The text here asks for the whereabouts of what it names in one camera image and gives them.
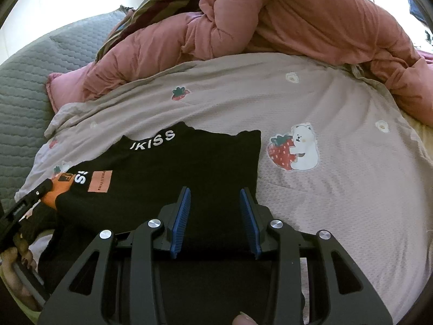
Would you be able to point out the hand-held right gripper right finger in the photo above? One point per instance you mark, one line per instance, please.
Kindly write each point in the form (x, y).
(251, 225)

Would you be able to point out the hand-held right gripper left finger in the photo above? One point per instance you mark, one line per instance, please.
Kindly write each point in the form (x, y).
(180, 225)

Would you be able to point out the black printed sweater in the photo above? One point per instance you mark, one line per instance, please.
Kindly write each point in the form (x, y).
(176, 169)

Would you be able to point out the person's right hand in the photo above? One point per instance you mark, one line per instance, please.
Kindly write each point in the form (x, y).
(244, 319)

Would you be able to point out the person's left hand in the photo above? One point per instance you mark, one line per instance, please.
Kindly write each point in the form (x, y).
(15, 279)

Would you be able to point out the pink pillow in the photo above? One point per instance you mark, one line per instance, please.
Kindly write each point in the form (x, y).
(66, 89)

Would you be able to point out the strawberry print bed sheet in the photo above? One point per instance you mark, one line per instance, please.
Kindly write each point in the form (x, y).
(338, 115)

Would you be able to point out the striped cloth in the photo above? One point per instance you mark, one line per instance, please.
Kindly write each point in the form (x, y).
(152, 3)

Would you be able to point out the pink quilt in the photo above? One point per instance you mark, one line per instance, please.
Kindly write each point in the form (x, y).
(304, 17)

